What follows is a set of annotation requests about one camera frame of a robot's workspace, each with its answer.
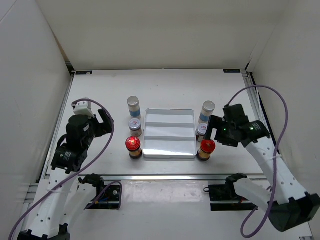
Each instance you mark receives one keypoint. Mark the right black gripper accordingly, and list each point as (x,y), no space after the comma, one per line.
(215,122)

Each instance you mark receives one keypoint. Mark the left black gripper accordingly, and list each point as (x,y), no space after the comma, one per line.
(105,127)

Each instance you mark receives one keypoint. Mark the short white-cap jar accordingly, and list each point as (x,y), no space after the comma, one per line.
(201,131)
(135,127)

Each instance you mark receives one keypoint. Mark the tall silver-cap bottle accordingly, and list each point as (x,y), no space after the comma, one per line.
(207,110)
(134,107)

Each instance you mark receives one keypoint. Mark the red-cap bottle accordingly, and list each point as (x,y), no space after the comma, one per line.
(207,147)
(133,145)

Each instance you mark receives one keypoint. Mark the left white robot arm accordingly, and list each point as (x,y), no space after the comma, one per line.
(72,150)

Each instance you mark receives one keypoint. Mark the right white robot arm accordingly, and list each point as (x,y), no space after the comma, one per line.
(288,204)

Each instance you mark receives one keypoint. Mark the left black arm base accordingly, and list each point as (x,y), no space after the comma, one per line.
(109,197)

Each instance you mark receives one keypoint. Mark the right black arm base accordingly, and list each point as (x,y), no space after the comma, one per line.
(220,201)

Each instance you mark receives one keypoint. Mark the white divided tray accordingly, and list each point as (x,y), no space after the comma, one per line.
(169,135)

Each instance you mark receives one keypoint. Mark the right blue corner label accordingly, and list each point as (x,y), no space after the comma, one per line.
(232,71)

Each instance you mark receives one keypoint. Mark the blue corner label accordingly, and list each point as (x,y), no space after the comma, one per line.
(232,71)
(83,72)

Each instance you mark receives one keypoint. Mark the left blue corner label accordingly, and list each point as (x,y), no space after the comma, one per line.
(83,72)

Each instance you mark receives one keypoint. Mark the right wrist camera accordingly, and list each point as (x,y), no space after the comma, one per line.
(235,114)

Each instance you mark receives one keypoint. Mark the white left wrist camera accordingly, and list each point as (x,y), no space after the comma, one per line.
(83,107)

